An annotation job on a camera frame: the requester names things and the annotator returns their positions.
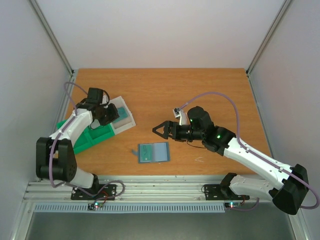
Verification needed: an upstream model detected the teal leather card holder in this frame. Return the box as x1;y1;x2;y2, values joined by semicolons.
131;142;171;164

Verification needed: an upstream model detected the teal vip card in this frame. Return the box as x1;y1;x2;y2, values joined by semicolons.
139;144;153;163
116;107;128;122

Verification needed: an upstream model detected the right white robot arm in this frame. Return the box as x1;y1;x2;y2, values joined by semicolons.
152;106;309;215

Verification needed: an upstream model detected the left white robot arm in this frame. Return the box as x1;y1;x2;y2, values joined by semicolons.
35;87;119;199

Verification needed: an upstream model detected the white plastic bin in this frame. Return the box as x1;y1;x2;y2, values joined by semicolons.
109;96;136;135

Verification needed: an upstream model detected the green two-compartment bin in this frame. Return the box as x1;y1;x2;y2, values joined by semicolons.
56;119;116;155

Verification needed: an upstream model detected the right small circuit board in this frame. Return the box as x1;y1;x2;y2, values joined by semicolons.
224;201;243;209

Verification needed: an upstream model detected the small circuit board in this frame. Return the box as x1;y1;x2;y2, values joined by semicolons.
224;201;243;209
87;202;104;211

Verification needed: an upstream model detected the left small circuit board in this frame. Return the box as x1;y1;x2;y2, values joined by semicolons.
87;202;104;211

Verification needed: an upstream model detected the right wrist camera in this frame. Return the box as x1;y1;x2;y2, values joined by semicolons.
172;108;188;126

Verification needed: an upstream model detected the left aluminium side rail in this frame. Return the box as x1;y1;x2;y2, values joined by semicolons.
39;73;77;181

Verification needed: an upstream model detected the aluminium side rail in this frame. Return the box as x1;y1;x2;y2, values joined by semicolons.
39;73;77;181
246;73;274;158

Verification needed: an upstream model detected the aluminium front rail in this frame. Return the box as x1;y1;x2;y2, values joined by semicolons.
22;174;298;203

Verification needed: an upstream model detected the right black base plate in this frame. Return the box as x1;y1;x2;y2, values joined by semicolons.
201;184;250;201

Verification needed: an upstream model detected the right aluminium side rail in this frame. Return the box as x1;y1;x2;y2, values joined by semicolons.
246;73;274;158

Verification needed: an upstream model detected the left aluminium frame post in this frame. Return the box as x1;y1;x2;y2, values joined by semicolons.
28;0;74;77

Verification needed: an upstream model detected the aluminium frame post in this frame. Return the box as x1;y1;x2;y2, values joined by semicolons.
245;0;294;78
28;0;74;77

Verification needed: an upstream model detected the grey slotted cable duct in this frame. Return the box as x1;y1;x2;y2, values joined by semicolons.
33;202;225;214

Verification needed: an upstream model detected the right aluminium frame post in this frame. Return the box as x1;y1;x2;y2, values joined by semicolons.
245;0;294;78

